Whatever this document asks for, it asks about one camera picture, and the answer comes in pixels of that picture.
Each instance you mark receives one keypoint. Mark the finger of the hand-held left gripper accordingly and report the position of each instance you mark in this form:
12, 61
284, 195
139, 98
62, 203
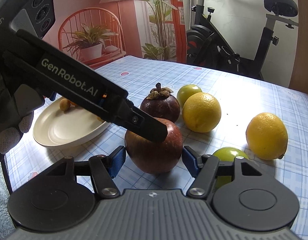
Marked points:
146, 125

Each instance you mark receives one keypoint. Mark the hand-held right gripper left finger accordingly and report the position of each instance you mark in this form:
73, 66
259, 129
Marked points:
117, 161

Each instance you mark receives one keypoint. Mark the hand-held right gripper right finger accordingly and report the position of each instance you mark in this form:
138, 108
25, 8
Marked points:
190, 161

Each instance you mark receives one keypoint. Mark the dark purple mangosteen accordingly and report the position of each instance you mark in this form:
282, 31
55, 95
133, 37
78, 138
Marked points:
166, 108

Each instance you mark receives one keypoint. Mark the small orange tangerine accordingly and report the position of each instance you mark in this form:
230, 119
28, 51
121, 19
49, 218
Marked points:
74, 103

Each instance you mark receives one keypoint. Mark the small golden kumquat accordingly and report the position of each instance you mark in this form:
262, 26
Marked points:
64, 104

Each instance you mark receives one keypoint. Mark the red apple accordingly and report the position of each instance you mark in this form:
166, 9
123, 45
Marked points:
154, 157

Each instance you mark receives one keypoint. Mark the green round fruit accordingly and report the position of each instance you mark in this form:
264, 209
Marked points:
187, 92
226, 155

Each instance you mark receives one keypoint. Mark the yellow lemon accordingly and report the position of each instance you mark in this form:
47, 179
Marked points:
201, 112
266, 136

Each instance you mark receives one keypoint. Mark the cream round plate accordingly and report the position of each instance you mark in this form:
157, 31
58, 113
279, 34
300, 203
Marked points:
69, 130

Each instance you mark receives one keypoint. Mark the person's left hand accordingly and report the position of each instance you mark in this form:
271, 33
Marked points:
6, 140

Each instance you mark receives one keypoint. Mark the blue checkered tablecloth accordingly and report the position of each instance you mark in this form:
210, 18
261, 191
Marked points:
244, 92

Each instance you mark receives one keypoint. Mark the black exercise bike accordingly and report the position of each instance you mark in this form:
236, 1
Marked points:
206, 45

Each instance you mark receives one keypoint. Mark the wooden wardrobe panel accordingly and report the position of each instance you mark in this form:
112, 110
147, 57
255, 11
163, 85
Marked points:
298, 60

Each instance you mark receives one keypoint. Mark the printed room wall backdrop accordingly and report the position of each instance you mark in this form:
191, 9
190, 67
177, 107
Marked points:
134, 17

